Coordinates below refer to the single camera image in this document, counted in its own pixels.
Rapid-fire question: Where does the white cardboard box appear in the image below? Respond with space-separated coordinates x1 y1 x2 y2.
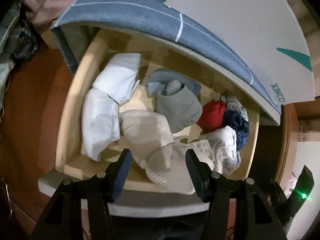
165 0 315 105

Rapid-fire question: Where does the pale blue folded underwear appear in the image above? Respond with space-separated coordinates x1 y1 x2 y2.
81 53 141 161

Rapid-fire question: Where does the white folded underwear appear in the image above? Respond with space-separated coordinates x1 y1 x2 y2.
198 126 241 176

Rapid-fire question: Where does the light wooden drawer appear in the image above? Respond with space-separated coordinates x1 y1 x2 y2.
38 29 260 218

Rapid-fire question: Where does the red folded underwear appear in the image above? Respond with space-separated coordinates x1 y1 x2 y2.
197 100 226 132

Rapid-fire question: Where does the grey striped rolled cloth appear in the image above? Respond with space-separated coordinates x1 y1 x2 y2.
220 95 249 121

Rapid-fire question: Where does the light blue folded cloth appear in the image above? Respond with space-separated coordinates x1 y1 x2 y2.
145 68 201 98

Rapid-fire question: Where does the grey ribbed sock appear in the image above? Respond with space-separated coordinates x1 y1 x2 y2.
156 79 202 133

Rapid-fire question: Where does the navy dotted underwear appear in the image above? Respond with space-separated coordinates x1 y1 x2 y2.
222 110 249 151

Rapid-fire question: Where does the cream ribbed underwear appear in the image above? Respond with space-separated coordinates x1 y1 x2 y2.
119 110 195 195

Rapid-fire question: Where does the blue checked cloth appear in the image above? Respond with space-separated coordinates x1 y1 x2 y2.
51 0 281 113

